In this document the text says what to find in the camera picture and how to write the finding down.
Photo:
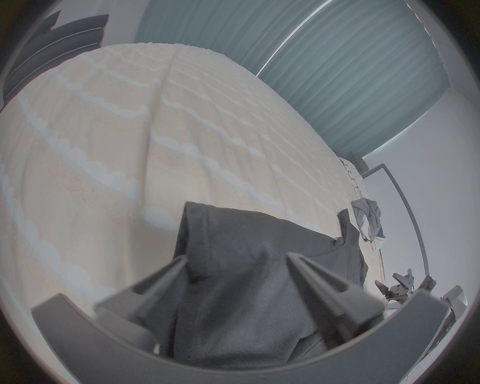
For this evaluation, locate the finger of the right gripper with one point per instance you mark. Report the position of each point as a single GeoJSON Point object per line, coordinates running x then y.
{"type": "Point", "coordinates": [405, 278]}
{"type": "Point", "coordinates": [383, 289]}

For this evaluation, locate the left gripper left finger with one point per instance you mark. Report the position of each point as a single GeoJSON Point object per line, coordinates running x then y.
{"type": "Point", "coordinates": [123, 311]}

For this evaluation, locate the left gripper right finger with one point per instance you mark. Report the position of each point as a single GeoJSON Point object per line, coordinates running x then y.
{"type": "Point", "coordinates": [337, 303]}

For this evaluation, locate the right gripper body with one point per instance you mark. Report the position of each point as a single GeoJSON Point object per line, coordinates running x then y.
{"type": "Point", "coordinates": [401, 294]}

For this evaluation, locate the black T-shirt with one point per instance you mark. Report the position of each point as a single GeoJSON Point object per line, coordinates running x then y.
{"type": "Point", "coordinates": [243, 281]}

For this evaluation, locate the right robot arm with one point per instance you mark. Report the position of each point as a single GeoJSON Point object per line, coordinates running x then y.
{"type": "Point", "coordinates": [455, 300]}

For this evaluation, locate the pile of clothes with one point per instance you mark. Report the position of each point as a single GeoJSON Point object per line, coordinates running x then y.
{"type": "Point", "coordinates": [367, 221]}

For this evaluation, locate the bed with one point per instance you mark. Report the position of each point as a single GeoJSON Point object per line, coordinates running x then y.
{"type": "Point", "coordinates": [112, 150]}

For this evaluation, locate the white printed pillow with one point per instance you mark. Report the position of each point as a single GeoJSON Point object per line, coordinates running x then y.
{"type": "Point", "coordinates": [354, 176]}

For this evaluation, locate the grey bedside table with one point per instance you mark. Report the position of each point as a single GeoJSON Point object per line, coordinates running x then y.
{"type": "Point", "coordinates": [354, 159]}

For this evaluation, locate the blue-green curtain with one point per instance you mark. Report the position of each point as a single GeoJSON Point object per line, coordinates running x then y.
{"type": "Point", "coordinates": [225, 30]}
{"type": "Point", "coordinates": [356, 82]}

